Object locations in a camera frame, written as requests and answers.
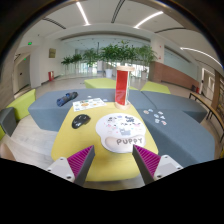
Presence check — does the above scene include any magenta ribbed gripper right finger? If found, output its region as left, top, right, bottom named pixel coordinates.
left=132, top=145, right=182, bottom=185

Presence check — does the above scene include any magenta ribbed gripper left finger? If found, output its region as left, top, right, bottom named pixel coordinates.
left=47, top=146, right=95, bottom=186

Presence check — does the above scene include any white puppy mouse pad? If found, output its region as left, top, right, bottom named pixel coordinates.
left=95, top=113, right=146, bottom=153

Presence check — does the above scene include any black computer mouse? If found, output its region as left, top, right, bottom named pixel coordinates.
left=72, top=114, right=90, bottom=129

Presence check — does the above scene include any grey modular sofa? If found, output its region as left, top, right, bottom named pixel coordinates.
left=28, top=89, right=215, bottom=167

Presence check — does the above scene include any dark blue folded umbrella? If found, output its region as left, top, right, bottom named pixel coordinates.
left=56, top=92, right=78, bottom=107

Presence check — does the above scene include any printed paper sheet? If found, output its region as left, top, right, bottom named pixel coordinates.
left=73, top=98, right=106, bottom=112

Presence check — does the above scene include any lime green side seat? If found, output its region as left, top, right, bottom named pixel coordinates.
left=8, top=89, right=36, bottom=121

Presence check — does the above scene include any red fire extinguisher box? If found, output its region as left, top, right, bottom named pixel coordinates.
left=48, top=71, right=54, bottom=81

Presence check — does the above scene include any potted green plant centre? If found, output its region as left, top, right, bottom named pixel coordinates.
left=100, top=44, right=122, bottom=78

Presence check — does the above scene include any wooden bench with black frame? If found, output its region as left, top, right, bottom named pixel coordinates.
left=189, top=92, right=224, bottom=143

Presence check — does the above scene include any red hourglass wooden frame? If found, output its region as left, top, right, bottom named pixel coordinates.
left=115, top=66, right=134, bottom=110

